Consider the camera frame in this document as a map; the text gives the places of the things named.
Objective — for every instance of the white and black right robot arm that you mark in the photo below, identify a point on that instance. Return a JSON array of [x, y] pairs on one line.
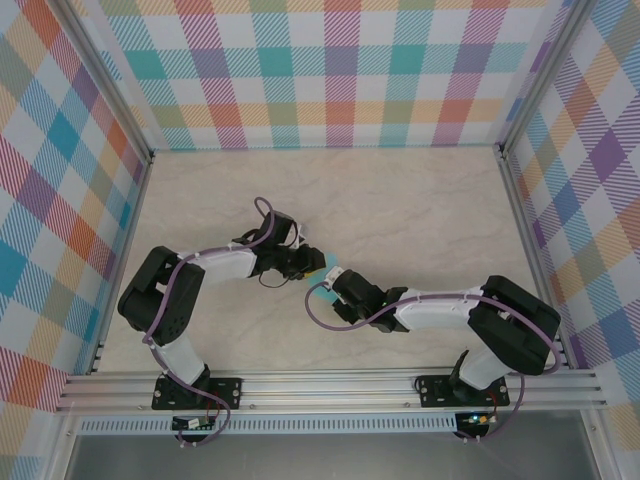
[[435, 315]]

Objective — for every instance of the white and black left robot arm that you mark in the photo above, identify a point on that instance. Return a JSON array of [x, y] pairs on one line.
[[225, 262]]

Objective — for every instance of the grey metal panel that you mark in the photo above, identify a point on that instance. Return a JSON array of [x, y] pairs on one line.
[[325, 460]]

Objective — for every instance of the small circuit board green light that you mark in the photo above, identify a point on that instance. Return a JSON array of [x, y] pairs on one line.
[[477, 419]]

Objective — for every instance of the small black circuit board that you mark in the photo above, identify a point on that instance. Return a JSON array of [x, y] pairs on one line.
[[187, 424]]

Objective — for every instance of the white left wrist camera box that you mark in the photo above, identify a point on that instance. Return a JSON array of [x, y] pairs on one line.
[[301, 237]]

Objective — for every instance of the aluminium mounting rail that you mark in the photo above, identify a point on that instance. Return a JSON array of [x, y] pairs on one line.
[[325, 392]]

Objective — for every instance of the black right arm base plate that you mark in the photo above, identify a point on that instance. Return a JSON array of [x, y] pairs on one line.
[[435, 392]]

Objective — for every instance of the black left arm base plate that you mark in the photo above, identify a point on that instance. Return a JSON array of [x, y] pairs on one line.
[[225, 392]]

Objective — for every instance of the aluminium side rail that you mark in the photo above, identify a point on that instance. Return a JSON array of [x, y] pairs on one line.
[[517, 200], [140, 195]]

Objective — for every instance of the aluminium frame post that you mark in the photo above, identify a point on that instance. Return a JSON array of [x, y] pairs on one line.
[[541, 75], [109, 80]]

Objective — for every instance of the aluminium frame leg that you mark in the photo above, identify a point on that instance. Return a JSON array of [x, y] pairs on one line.
[[600, 450], [62, 450]]

